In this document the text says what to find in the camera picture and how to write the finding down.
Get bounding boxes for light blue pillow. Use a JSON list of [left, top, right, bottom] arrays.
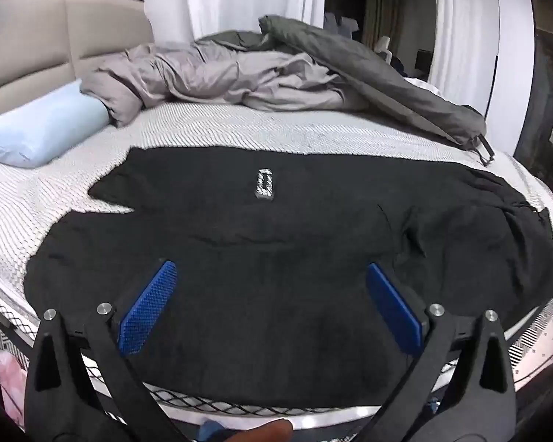
[[0, 79, 111, 169]]

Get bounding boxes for dark wooden cabinet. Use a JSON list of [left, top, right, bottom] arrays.
[[511, 0, 553, 185]]

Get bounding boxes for beige padded headboard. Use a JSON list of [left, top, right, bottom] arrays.
[[0, 0, 155, 97]]

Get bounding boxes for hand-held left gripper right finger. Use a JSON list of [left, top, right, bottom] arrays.
[[365, 262, 519, 442]]

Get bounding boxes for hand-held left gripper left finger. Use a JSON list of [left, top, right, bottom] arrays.
[[24, 259, 180, 442]]

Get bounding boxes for grey crumpled garment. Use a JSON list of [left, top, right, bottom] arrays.
[[80, 15, 495, 166]]

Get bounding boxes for black pants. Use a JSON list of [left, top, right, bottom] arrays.
[[25, 145, 553, 413]]

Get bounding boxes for pink cloth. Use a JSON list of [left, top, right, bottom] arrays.
[[0, 347, 31, 424]]

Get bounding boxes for white door panel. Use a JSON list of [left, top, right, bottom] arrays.
[[484, 0, 535, 157]]

